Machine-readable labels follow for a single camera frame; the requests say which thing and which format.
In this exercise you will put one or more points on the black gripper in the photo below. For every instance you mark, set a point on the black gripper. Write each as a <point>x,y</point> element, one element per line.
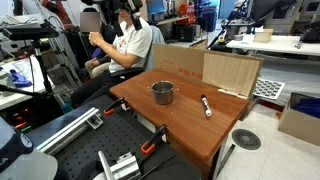
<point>120,6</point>

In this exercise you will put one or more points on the black white marker pen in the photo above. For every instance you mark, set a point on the black white marker pen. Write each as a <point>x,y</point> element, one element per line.
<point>205,104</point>

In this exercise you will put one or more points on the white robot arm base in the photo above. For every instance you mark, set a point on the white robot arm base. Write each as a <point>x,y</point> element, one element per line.
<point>20,153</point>

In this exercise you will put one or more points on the silver metal pot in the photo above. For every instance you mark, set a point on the silver metal pot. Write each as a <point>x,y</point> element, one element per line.
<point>162,94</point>

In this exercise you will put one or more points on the person in white shirt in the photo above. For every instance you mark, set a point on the person in white shirt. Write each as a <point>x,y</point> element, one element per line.
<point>133,46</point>

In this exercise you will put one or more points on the grey office chair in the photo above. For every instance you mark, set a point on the grey office chair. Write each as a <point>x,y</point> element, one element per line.
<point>151,53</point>

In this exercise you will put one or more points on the person in black clothes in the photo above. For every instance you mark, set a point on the person in black clothes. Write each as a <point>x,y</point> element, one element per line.
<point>96,63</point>

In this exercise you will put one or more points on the red cola box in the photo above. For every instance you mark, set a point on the red cola box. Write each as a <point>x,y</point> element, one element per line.
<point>186,13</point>

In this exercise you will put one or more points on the silver step ladder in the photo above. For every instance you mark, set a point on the silver step ladder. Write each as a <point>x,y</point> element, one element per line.
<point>65,63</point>

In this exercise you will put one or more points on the blue storage bin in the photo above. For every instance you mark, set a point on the blue storage bin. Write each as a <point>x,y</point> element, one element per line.
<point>207,20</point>

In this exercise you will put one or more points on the orange black bar clamp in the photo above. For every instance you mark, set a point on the orange black bar clamp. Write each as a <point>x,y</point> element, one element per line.
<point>153,140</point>
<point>115,106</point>

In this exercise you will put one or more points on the black tripod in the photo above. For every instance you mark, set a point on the black tripod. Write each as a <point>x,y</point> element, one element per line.
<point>41,66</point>

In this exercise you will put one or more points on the brown cardboard panel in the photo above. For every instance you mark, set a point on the brown cardboard panel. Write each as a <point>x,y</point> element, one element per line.
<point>213,68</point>

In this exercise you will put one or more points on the black perforated breadboard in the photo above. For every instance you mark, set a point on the black perforated breadboard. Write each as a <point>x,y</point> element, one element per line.
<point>110,140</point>

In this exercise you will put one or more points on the blue plastic object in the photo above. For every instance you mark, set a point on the blue plastic object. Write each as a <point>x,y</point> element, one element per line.
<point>19,79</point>

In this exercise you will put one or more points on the white side table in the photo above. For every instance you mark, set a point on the white side table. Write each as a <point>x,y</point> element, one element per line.
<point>16,96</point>

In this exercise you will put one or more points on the black controller box with lights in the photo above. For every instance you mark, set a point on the black controller box with lights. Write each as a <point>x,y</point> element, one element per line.
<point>30,115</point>

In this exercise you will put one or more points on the small wooden box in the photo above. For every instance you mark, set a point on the small wooden box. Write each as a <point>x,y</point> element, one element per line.
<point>263,35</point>

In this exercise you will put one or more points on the white work table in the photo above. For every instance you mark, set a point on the white work table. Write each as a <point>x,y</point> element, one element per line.
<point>280,45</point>

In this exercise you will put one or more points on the dotted calibration board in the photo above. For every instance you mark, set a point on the dotted calibration board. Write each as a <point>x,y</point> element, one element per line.
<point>269,89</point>

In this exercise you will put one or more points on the round floor drain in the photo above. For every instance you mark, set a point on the round floor drain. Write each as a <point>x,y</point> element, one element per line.
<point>246,139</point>

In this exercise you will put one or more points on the black table leg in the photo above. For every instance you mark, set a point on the black table leg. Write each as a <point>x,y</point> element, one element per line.
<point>226,159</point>

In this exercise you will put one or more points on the cardboard box with blue items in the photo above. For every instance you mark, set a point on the cardboard box with blue items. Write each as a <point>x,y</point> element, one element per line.
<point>296,128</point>

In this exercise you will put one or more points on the blue items in box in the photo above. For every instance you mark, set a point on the blue items in box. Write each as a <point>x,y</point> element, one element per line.
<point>308,106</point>

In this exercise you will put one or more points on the black camera on tripod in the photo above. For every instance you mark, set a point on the black camera on tripod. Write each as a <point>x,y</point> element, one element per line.
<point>30,32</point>

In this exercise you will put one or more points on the long aluminium profile rail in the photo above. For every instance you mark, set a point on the long aluminium profile rail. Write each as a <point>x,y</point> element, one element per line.
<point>68,131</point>

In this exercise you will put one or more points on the aluminium profile rail with bracket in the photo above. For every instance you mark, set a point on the aluminium profile rail with bracket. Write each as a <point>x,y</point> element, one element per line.
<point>121,166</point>

